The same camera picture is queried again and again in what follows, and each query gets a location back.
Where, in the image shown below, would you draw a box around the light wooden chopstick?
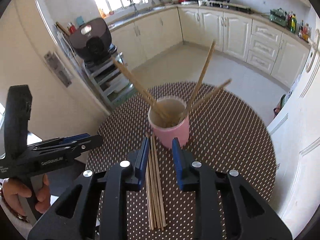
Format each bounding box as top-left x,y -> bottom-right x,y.
111,57 -> 174,125

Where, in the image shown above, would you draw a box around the white kitchen cabinets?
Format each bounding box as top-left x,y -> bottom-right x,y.
108,7 -> 312,87

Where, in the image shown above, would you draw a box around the person's left hand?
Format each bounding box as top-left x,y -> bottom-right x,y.
2,174 -> 50,216

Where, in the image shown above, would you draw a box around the wooden chopstick in bundle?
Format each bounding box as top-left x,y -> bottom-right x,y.
150,135 -> 164,230
146,150 -> 157,231
151,133 -> 167,230

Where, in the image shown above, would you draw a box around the metal storage rack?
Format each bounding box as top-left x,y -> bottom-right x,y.
82,59 -> 137,110

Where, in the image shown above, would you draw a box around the black air fryer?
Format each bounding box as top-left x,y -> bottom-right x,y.
69,18 -> 112,62

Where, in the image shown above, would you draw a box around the pink utensil cup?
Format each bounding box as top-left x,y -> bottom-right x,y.
148,96 -> 189,149

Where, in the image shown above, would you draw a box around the bottles on counter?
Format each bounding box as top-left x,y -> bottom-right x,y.
286,12 -> 312,42

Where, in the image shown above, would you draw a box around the green toaster appliance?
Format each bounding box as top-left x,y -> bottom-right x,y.
269,8 -> 287,27

